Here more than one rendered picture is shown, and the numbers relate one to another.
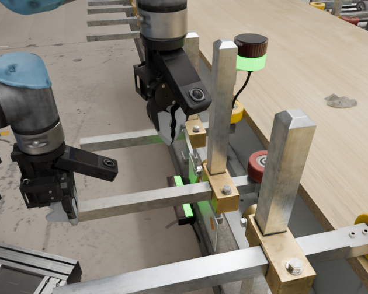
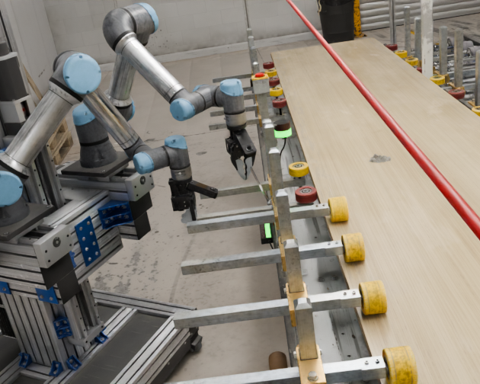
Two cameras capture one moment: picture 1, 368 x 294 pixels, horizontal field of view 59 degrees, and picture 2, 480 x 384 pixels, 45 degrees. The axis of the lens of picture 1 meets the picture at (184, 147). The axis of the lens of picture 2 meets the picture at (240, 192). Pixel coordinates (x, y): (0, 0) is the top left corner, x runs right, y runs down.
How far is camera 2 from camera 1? 154 cm
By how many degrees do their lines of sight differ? 19
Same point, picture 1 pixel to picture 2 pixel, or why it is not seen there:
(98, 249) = not seen: hidden behind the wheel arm
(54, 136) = (187, 171)
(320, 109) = (362, 164)
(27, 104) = (178, 155)
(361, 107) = (393, 161)
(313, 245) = (297, 209)
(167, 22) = (235, 118)
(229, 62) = (270, 134)
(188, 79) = (246, 142)
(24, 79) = (178, 145)
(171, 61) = (239, 135)
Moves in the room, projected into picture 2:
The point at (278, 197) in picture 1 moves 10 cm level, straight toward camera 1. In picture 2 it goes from (275, 184) to (258, 197)
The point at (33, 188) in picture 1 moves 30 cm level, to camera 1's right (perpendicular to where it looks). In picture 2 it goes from (177, 199) to (257, 196)
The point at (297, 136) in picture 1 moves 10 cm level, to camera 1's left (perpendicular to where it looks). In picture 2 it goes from (273, 156) to (242, 158)
